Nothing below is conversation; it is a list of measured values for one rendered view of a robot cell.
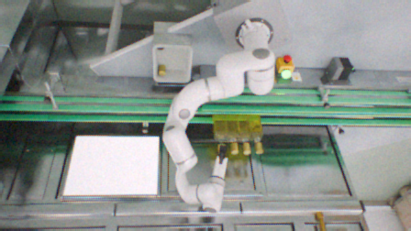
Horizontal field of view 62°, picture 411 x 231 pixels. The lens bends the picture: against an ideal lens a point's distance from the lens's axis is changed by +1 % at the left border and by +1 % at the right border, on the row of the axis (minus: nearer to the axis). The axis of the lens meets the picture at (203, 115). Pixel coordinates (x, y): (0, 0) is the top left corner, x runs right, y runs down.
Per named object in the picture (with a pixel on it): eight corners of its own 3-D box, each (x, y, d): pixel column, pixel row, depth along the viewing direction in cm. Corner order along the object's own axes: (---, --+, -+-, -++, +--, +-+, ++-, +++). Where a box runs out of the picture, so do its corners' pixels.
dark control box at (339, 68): (326, 68, 172) (331, 80, 167) (332, 56, 166) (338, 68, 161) (341, 68, 173) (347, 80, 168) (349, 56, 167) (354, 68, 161)
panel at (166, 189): (74, 137, 168) (60, 201, 147) (73, 133, 166) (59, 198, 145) (251, 138, 178) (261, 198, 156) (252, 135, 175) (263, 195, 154)
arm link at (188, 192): (197, 148, 128) (218, 192, 135) (171, 153, 135) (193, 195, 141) (188, 160, 122) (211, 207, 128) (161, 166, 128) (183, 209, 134)
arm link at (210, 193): (187, 197, 130) (207, 195, 125) (193, 174, 136) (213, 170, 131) (207, 215, 138) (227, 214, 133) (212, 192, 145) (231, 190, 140)
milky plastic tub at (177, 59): (154, 70, 166) (153, 82, 160) (152, 32, 148) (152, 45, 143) (189, 71, 168) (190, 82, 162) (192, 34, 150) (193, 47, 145)
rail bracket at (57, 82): (58, 81, 165) (48, 117, 151) (49, 55, 152) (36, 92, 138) (69, 82, 165) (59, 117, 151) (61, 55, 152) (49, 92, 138)
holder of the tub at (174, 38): (154, 76, 170) (154, 87, 165) (153, 32, 149) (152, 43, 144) (188, 77, 172) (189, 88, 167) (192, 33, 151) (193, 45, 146)
